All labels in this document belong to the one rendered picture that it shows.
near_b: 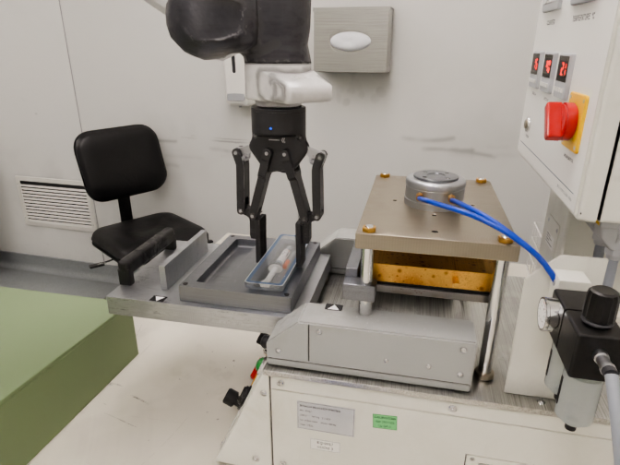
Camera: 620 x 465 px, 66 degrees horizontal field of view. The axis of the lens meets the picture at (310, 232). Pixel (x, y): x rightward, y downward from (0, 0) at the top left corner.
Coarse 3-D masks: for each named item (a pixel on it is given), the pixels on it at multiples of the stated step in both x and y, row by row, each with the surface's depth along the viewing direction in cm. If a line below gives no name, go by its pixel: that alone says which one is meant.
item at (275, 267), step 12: (276, 240) 80; (288, 240) 80; (276, 252) 76; (288, 252) 76; (264, 264) 71; (276, 264) 72; (288, 264) 72; (252, 276) 68; (264, 276) 68; (276, 276) 68
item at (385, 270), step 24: (384, 264) 60; (408, 264) 59; (432, 264) 59; (456, 264) 59; (480, 264) 59; (384, 288) 61; (408, 288) 60; (432, 288) 60; (456, 288) 57; (480, 288) 58
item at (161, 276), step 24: (192, 240) 79; (168, 264) 71; (192, 264) 79; (120, 288) 72; (144, 288) 72; (168, 288) 72; (312, 288) 72; (120, 312) 71; (144, 312) 70; (168, 312) 69; (192, 312) 68; (216, 312) 67; (240, 312) 66; (264, 312) 66
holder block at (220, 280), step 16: (224, 240) 83; (240, 240) 84; (272, 240) 83; (208, 256) 77; (224, 256) 79; (240, 256) 81; (192, 272) 72; (208, 272) 73; (224, 272) 75; (240, 272) 72; (304, 272) 72; (192, 288) 68; (208, 288) 67; (224, 288) 67; (240, 288) 67; (288, 288) 67; (224, 304) 67; (240, 304) 67; (256, 304) 66; (272, 304) 66; (288, 304) 65
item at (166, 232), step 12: (168, 228) 85; (156, 240) 80; (168, 240) 83; (132, 252) 75; (144, 252) 76; (156, 252) 79; (120, 264) 72; (132, 264) 73; (120, 276) 73; (132, 276) 73
